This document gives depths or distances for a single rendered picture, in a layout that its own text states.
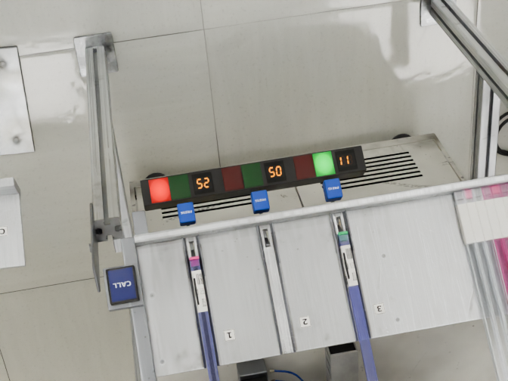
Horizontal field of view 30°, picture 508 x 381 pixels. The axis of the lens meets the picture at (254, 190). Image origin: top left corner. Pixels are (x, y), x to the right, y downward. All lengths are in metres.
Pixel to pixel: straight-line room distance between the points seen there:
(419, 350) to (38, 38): 0.98
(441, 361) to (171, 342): 0.63
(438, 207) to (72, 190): 1.00
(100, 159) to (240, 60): 0.55
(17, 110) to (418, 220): 0.98
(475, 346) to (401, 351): 0.14
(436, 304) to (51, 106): 1.01
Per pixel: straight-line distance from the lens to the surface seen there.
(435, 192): 1.42
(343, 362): 1.69
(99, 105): 1.80
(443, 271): 1.42
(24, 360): 2.50
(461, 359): 1.83
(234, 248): 1.39
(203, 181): 1.42
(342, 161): 1.44
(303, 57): 2.09
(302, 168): 1.43
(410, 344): 1.77
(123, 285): 1.33
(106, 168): 1.58
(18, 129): 2.10
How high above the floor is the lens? 1.84
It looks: 56 degrees down
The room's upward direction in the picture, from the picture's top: 163 degrees clockwise
